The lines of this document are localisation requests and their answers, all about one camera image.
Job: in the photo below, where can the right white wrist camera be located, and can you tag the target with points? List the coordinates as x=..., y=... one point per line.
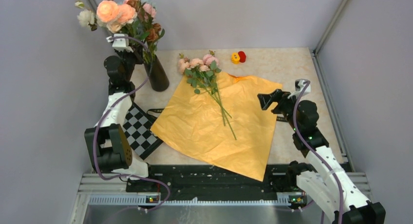
x=302, y=88

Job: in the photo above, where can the yellow toy flower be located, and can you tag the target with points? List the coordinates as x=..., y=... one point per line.
x=235, y=59

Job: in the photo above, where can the black tapered vase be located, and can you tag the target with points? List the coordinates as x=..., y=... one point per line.
x=157, y=76

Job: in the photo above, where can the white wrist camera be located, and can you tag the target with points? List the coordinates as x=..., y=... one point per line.
x=302, y=88
x=120, y=42

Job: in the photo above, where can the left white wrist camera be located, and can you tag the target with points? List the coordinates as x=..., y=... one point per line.
x=120, y=42

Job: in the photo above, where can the black ribbon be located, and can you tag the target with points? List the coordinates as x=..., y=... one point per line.
x=155, y=113

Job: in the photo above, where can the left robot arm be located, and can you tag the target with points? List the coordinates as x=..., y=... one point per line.
x=107, y=144

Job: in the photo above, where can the aluminium frame rail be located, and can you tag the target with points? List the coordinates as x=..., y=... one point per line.
x=95, y=191

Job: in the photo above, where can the orange yellow wrapping paper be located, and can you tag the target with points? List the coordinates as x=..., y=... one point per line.
x=192, y=124

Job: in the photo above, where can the pink and white flower bunch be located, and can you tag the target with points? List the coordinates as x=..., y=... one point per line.
x=87, y=19

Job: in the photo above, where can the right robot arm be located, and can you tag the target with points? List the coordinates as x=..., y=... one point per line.
x=322, y=178

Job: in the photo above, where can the black white checkerboard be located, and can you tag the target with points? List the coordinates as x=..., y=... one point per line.
x=137, y=127

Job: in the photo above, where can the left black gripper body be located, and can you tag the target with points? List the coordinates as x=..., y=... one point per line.
x=129, y=60

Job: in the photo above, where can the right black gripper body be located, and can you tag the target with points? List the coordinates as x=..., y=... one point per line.
x=286, y=106

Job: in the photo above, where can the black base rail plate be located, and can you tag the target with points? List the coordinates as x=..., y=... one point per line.
x=211, y=183

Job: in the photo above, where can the orange paper bouquet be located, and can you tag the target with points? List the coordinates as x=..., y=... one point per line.
x=201, y=74

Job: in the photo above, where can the pink rose stem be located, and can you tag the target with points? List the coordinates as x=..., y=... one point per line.
x=136, y=18

